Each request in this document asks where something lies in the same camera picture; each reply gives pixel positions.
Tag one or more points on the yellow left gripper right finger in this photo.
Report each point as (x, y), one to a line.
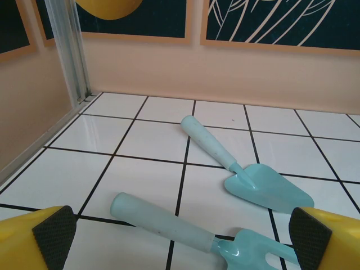
(334, 242)

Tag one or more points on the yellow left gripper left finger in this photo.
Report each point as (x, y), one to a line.
(19, 242)

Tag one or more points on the teal garden trowel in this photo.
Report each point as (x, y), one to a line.
(202, 137)

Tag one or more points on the teal garden hand fork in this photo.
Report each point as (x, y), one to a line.
(157, 219)

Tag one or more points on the aluminium frame post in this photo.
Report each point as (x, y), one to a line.
(67, 42)

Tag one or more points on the aluminium table edge rail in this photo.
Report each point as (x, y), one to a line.
(42, 137)

